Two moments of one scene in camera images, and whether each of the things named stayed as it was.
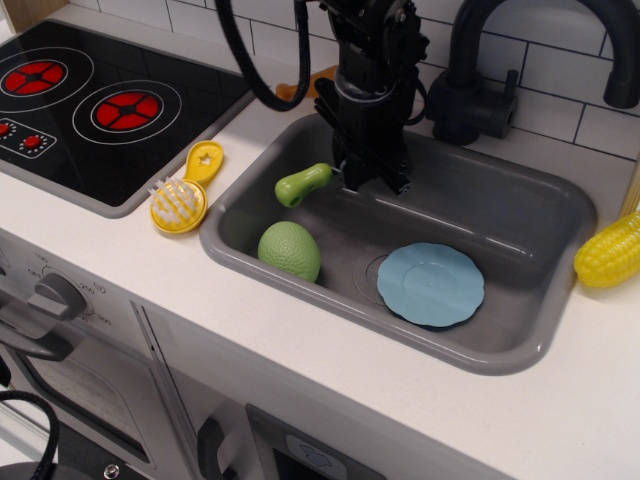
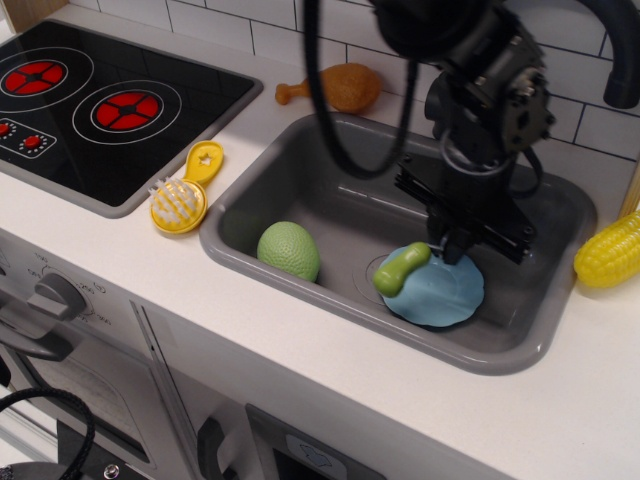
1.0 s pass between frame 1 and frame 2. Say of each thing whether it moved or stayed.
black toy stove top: stayed
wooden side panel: stayed
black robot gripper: moved
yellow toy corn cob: stayed
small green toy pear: moved
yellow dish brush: stayed
